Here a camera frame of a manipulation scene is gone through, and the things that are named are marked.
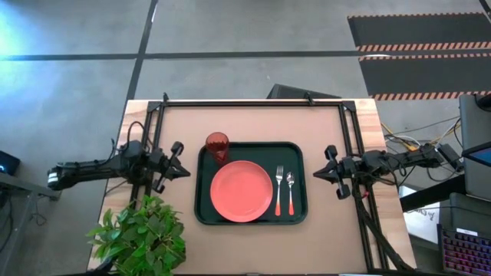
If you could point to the black power brick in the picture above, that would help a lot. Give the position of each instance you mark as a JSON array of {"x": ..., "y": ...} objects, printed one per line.
[{"x": 449, "y": 156}]

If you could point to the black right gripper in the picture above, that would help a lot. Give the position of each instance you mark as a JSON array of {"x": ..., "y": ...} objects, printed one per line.
[{"x": 345, "y": 168}]

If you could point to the white paper sheet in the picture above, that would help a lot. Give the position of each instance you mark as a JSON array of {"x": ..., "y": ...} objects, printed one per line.
[{"x": 420, "y": 222}]

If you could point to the orange round plate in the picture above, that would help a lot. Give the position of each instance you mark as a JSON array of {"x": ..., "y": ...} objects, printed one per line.
[{"x": 241, "y": 191}]

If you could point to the orange faceted plastic cup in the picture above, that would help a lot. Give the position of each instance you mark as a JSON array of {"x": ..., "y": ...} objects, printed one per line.
[{"x": 217, "y": 145}]

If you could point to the grey side desk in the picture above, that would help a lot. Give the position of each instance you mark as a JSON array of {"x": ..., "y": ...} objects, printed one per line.
[{"x": 23, "y": 184}]

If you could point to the large computer monitor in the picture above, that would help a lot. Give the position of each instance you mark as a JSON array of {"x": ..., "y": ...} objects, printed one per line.
[{"x": 481, "y": 155}]

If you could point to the black box with vent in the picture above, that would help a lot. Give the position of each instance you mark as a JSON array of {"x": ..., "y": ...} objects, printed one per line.
[{"x": 299, "y": 92}]

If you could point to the dark green plastic tray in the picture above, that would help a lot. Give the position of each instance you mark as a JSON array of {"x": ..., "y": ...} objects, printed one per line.
[{"x": 253, "y": 151}]

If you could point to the black floor mat orange stripes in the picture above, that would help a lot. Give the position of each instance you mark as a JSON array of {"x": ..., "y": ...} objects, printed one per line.
[
  {"x": 422, "y": 30},
  {"x": 422, "y": 76}
]

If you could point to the green leafy plant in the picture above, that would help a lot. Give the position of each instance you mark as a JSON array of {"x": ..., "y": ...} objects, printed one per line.
[{"x": 142, "y": 237}]

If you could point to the black electronic device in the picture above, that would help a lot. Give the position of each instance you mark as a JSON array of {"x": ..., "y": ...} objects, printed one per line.
[{"x": 8, "y": 163}]

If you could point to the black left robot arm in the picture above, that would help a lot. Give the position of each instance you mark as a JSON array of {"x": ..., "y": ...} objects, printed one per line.
[{"x": 88, "y": 168}]

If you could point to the black aluminium rig frame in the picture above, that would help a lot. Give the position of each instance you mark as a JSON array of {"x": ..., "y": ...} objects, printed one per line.
[{"x": 249, "y": 103}]

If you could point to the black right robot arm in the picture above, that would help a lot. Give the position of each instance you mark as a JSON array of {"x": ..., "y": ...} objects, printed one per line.
[{"x": 403, "y": 159}]

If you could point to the black backlit keyboard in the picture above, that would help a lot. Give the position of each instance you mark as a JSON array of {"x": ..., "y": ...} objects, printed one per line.
[{"x": 466, "y": 253}]

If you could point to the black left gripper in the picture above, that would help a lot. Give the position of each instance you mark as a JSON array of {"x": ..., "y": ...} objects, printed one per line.
[{"x": 159, "y": 165}]

